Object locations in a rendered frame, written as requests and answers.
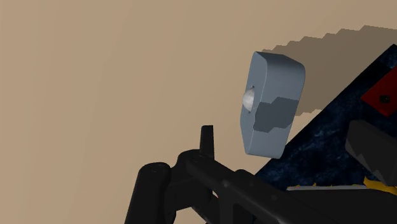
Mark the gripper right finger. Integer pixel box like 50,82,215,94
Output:
345,118,397,187

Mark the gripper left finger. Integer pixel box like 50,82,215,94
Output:
123,125,237,224

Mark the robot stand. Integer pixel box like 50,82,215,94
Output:
254,43,397,191

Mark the blue-grey box with white ball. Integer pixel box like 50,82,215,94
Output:
239,51,306,160

